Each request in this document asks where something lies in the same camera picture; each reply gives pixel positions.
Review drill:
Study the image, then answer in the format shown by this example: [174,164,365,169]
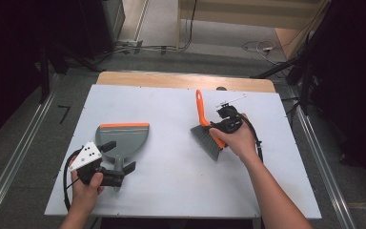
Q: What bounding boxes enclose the wooden table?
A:
[95,71,276,94]

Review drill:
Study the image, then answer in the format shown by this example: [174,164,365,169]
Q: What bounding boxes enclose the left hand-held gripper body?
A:
[68,140,126,188]

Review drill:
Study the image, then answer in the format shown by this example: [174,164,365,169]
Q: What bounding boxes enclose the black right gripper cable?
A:
[239,114,265,163]

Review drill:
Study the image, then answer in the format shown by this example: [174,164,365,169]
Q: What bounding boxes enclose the white board sheet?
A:
[43,83,323,220]

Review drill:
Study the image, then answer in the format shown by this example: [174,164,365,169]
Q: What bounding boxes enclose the metal floor rail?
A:
[0,73,63,229]
[294,104,358,229]

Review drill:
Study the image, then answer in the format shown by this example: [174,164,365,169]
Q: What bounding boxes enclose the black curtain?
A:
[308,0,366,185]
[0,0,87,151]

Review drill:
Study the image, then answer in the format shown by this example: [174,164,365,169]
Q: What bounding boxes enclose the grey dustpan with orange edge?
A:
[94,122,151,193]

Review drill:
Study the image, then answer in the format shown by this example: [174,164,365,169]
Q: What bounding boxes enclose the dark grey cabinet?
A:
[79,0,127,60]

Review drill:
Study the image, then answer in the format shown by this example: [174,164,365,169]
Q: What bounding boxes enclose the black hanging cable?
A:
[184,0,198,51]

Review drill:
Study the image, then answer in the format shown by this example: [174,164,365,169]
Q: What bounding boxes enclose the person's left hand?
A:
[71,172,106,214]

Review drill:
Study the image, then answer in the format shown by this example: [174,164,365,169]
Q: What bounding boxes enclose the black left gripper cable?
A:
[62,149,80,213]

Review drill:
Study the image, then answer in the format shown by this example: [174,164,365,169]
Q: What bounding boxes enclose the beige wooden furniture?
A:
[176,0,332,61]

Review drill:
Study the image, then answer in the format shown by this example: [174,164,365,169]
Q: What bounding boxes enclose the white coiled cable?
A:
[241,40,279,63]

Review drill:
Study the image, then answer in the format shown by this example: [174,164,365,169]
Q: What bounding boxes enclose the grey power strip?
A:
[117,39,144,54]

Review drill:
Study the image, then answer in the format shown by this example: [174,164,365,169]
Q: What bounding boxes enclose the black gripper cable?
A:
[62,149,80,213]
[239,114,265,163]

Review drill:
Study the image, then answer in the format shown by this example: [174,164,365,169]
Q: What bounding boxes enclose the orange brush with grey bristles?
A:
[190,89,228,162]

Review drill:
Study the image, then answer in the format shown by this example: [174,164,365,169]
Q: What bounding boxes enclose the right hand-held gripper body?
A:
[214,94,248,134]

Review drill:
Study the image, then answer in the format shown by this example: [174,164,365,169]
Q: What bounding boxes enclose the person's right hand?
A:
[209,113,262,165]

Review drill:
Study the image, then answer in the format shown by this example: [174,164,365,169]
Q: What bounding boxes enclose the grey floor cables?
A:
[101,44,185,56]

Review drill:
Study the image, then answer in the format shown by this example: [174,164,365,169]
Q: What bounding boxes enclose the black stand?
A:
[37,41,104,104]
[250,31,318,115]

